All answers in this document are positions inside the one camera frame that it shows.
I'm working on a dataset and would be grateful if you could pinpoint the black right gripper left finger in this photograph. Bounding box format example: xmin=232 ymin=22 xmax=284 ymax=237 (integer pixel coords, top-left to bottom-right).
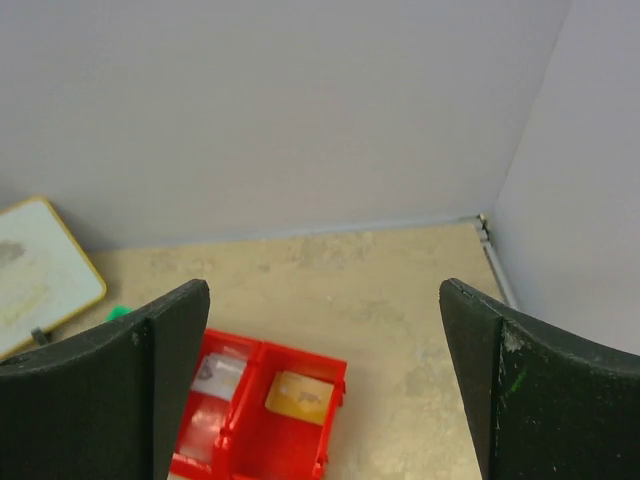
xmin=1 ymin=279 xmax=210 ymax=479

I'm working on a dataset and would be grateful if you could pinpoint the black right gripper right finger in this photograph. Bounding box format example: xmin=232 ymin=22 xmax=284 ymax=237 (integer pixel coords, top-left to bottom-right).
xmin=439 ymin=278 xmax=639 ymax=479

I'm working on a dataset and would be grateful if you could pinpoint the silver card in bin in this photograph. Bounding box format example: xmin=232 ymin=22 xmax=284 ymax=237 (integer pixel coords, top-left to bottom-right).
xmin=191 ymin=353 xmax=247 ymax=401

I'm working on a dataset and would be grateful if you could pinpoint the gold card in bin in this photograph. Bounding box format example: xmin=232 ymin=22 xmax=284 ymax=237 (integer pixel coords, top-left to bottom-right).
xmin=265 ymin=371 xmax=334 ymax=425

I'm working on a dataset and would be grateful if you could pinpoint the green plastic bin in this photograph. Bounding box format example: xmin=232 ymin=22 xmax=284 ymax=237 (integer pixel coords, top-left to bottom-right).
xmin=105 ymin=305 xmax=132 ymax=322

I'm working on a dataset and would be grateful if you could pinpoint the black board stand clip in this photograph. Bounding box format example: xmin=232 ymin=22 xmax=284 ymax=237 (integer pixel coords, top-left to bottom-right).
xmin=31 ymin=328 xmax=51 ymax=346

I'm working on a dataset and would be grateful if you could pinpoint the red bin middle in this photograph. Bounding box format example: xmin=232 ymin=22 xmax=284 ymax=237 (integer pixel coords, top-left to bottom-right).
xmin=170 ymin=329 xmax=261 ymax=479

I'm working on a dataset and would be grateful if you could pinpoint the red bin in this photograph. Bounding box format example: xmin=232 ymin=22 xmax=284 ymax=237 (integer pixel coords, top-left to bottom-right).
xmin=170 ymin=329 xmax=261 ymax=479
xmin=228 ymin=342 xmax=347 ymax=479

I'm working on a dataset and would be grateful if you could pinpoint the red bin right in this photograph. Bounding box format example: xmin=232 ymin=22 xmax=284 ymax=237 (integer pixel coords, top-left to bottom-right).
xmin=228 ymin=342 xmax=347 ymax=479

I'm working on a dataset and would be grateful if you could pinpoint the white board wooden frame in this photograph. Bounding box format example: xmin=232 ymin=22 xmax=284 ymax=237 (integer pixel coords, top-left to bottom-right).
xmin=1 ymin=196 xmax=107 ymax=358

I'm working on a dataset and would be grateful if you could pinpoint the aluminium corner rail right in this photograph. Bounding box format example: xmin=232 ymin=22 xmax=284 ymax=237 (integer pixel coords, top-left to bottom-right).
xmin=474 ymin=214 xmax=519 ymax=309

